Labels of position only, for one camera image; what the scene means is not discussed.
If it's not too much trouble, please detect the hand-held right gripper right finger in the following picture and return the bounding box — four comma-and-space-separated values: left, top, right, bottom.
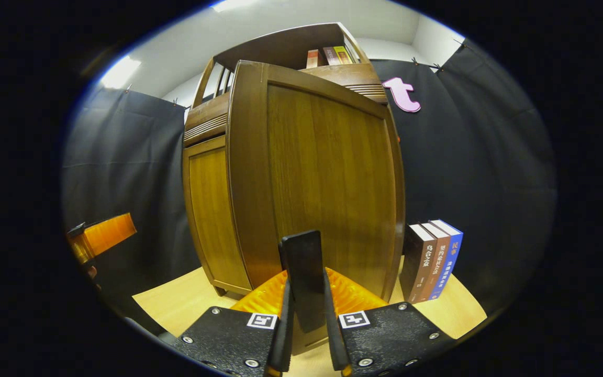
322, 267, 456, 377

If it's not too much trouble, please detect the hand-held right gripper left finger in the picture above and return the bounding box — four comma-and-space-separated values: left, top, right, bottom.
173, 270, 297, 377

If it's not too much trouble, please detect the wooden shoe cabinet door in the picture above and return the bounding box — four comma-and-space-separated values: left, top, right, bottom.
183, 135, 252, 295
227, 59, 406, 357

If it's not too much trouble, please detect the wooden double-door shoe cabinet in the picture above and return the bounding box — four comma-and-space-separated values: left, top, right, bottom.
182, 22, 401, 299

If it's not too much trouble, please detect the wooden cabinet drawer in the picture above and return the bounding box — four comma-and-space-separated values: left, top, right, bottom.
184, 63, 388, 148

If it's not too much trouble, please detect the dark brown book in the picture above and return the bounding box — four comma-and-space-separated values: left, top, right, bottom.
400, 224, 437, 304

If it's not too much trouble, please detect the light brown book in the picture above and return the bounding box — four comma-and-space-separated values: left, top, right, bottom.
419, 223, 451, 302

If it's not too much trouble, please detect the blue book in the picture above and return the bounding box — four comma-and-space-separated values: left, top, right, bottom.
430, 219, 463, 300

